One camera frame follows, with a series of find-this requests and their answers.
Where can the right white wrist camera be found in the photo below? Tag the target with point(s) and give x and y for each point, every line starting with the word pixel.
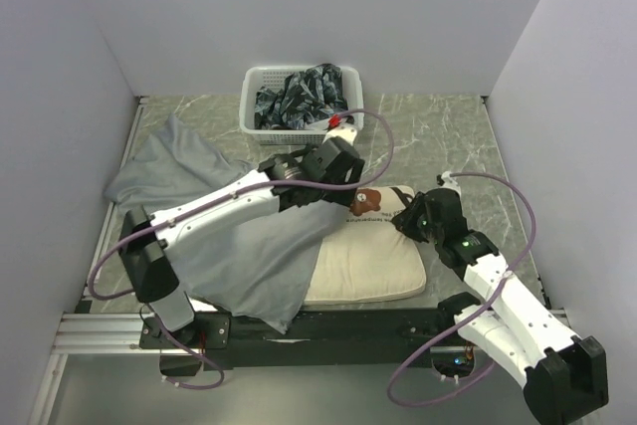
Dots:
pixel 446 180

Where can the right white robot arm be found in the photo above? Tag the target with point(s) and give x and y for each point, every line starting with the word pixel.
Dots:
pixel 563 376

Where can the cream pillow with bear print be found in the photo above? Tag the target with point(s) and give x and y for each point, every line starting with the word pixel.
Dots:
pixel 366 260

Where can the grey pillowcase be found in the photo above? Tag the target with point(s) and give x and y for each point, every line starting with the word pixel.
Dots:
pixel 260 269

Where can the dark patterned cloth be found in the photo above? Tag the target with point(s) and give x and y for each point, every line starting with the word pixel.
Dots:
pixel 305 98

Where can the white plastic basket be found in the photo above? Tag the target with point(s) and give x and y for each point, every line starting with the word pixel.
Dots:
pixel 273 77

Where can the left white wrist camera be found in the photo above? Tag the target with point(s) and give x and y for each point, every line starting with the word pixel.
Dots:
pixel 342 127

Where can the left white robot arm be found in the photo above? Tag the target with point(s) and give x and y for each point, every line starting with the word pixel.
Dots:
pixel 160 237

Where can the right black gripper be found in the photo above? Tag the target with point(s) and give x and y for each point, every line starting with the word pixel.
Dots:
pixel 404 219

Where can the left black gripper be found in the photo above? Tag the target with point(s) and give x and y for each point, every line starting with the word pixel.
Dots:
pixel 343 197

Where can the black base beam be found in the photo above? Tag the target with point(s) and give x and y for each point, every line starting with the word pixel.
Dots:
pixel 314 338

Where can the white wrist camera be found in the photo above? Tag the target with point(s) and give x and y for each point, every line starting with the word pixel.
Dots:
pixel 446 180
pixel 342 127

